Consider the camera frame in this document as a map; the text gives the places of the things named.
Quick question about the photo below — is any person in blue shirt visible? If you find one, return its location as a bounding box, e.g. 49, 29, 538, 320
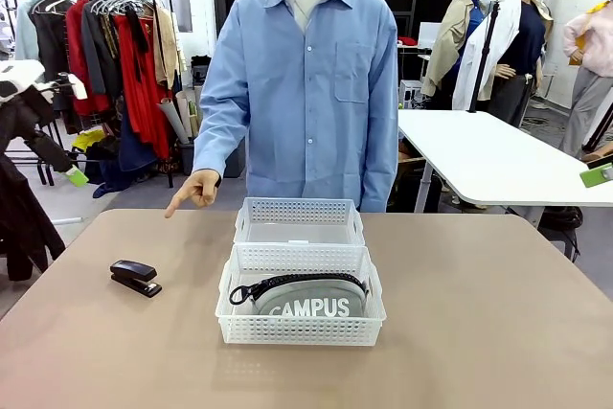
193, 0, 401, 214

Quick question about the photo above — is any black equipment case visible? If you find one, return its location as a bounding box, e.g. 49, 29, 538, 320
191, 55, 213, 90

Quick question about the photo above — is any long red dress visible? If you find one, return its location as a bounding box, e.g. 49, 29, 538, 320
111, 12, 172, 162

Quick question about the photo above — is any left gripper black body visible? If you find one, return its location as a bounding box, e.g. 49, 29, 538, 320
0, 85, 57, 142

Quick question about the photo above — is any pale blue coat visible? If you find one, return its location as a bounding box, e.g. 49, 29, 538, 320
13, 0, 48, 63

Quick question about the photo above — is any rolled grey paper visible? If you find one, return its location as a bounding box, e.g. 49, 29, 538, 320
157, 96, 192, 145

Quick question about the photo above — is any mannequin with navy top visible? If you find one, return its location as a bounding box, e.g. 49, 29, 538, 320
488, 0, 555, 128

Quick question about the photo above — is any black bag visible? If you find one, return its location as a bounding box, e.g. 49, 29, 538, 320
537, 206, 585, 262

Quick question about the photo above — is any mannequin in white shirt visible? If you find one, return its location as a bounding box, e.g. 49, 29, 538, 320
451, 0, 524, 112

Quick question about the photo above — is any white computer case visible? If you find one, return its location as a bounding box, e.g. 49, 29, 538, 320
398, 79, 423, 111

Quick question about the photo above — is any yellow garment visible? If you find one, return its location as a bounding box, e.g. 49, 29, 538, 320
71, 129, 105, 153

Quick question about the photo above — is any black tripod pole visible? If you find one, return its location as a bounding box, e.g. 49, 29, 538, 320
467, 0, 503, 114

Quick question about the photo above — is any red jacket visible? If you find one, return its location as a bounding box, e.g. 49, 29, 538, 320
64, 0, 114, 119

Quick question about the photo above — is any white perforated plastic basket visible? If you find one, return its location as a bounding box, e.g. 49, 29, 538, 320
215, 242, 387, 348
234, 196, 367, 251

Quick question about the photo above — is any beige jacket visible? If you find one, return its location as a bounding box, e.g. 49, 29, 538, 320
151, 6, 186, 90

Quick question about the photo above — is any person's right hand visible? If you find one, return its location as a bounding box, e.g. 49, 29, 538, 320
164, 170, 220, 219

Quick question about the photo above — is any black fabric cover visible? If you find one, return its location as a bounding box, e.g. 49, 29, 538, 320
0, 149, 67, 283

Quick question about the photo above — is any person's right forearm blue sleeve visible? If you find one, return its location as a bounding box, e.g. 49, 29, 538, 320
193, 102, 251, 186

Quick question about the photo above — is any navy blue cloth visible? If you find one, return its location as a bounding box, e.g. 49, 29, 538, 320
92, 110, 160, 200

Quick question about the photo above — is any black coat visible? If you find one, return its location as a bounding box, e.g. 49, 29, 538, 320
30, 0, 77, 90

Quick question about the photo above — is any grey zipper pouch CAMPUS print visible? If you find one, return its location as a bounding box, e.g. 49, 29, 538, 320
228, 272, 373, 320

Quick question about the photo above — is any white table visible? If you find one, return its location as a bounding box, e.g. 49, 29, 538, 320
397, 108, 613, 215

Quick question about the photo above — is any dark grey jacket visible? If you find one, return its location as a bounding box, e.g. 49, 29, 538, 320
79, 0, 122, 97

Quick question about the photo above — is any mannequin in beige trench coat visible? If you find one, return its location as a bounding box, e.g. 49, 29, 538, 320
420, 0, 485, 111

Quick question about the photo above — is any grey bin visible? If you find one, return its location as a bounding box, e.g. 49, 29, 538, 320
176, 138, 198, 176

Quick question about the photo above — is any person's left forearm blue sleeve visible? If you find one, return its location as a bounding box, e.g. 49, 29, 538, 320
361, 111, 401, 214

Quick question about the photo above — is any black metal clothes rack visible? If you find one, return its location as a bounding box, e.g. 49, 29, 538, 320
0, 0, 176, 190

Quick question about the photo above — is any black stapler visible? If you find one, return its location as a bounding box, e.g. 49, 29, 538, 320
109, 259, 164, 299

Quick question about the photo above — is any rolled beige paper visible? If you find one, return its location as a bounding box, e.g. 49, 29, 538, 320
173, 85, 202, 141

